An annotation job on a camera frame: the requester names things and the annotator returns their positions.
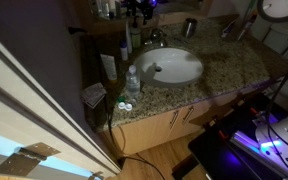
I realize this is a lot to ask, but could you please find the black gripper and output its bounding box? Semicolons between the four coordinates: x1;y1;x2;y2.
127;0;157;20

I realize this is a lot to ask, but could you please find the green soap pump bottle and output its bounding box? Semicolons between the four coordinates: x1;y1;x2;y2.
131;16;141;48

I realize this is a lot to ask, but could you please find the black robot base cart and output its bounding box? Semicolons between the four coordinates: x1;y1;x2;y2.
172;93;288;180

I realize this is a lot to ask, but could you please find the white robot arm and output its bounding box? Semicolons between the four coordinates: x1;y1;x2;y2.
129;0;288;170

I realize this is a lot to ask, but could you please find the small white blue-cap bottle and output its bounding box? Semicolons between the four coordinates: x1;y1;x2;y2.
120;40;128;61

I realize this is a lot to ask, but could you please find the clear plastic water bottle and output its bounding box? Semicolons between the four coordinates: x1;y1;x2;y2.
126;65;140;98

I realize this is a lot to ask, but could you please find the wooden framed mirror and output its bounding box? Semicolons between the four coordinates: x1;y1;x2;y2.
72;0;214;35

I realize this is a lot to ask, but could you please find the white electric toothbrush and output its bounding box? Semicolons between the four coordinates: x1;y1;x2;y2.
125;21;133;54

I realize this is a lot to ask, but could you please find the chrome faucet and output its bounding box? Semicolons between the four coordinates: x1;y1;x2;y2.
144;28;167;47

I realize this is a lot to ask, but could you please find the metal cup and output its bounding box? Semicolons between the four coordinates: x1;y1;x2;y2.
181;18;198;38

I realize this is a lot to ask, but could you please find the white cream tube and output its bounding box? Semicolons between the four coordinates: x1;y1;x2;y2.
100;54;117;82

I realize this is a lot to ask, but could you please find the white oval sink basin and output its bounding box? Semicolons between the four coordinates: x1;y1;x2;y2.
134;48;204;88

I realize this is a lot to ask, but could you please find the toothpaste tube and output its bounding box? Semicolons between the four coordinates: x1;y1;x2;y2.
221;19;237;38

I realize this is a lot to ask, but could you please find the contact lens case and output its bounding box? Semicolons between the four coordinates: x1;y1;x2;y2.
117;96;133;111

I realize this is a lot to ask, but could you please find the orange cap spray can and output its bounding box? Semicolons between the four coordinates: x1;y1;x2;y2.
237;13;257;41

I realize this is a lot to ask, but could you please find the wooden vanity cabinet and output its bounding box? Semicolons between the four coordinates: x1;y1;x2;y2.
100;85;267;157

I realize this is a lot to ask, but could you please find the white door with hinges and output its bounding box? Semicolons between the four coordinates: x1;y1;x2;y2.
0;43;121;180

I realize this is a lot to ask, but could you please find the black power cable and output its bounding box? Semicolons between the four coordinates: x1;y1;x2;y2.
67;27;167;180

